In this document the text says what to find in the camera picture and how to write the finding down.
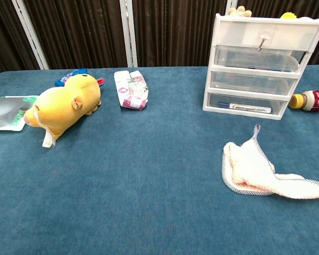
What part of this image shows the pink cloth with grey trim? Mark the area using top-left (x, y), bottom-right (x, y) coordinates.
top-left (222, 123), bottom-right (319, 199)

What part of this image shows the floral tissue packet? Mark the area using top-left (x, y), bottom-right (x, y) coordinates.
top-left (113, 70), bottom-right (149, 111)

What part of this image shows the blue white marker pen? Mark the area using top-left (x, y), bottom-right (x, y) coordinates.
top-left (218, 101), bottom-right (273, 114)

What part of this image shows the yellow plush animal toy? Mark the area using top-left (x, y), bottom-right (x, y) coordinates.
top-left (23, 73), bottom-right (102, 148)

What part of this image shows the blue snack wrapper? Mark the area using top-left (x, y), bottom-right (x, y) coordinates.
top-left (54, 68), bottom-right (88, 87)

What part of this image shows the dark brown curtain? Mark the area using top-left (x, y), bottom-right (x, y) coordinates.
top-left (0, 0), bottom-right (319, 78)

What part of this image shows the white plastic drawer organizer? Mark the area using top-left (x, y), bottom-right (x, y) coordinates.
top-left (202, 13), bottom-right (319, 121)

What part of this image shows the small beige plush toy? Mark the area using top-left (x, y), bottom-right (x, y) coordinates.
top-left (228, 6), bottom-right (253, 18)

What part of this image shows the silver green pouch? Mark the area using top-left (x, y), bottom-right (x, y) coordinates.
top-left (0, 95), bottom-right (39, 132)

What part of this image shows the bottle with yellow cap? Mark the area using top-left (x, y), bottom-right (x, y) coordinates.
top-left (288, 89), bottom-right (319, 112)

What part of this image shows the white partition post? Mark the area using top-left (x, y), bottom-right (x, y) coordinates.
top-left (119, 0), bottom-right (138, 68)
top-left (11, 0), bottom-right (50, 70)
top-left (225, 0), bottom-right (239, 16)

